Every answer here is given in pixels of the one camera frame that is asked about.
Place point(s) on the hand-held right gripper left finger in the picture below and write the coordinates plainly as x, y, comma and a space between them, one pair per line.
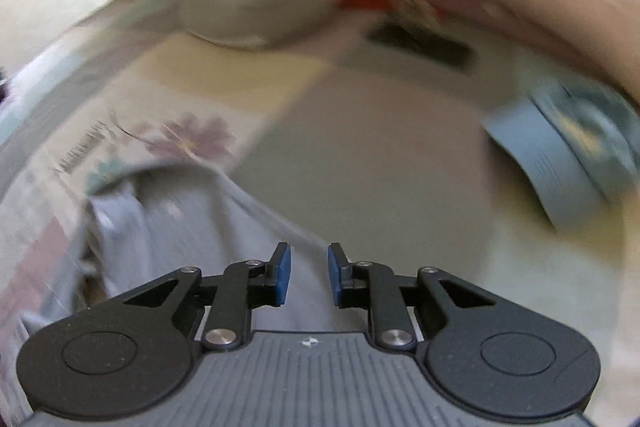
282, 276

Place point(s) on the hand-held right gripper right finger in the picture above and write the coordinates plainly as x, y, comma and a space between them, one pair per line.
335, 276

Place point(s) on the grey-blue pants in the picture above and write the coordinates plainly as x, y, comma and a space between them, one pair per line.
200, 227

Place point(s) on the black phone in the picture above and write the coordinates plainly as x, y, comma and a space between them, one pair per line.
420, 44

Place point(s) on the light blue cap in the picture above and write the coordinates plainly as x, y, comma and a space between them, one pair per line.
555, 157

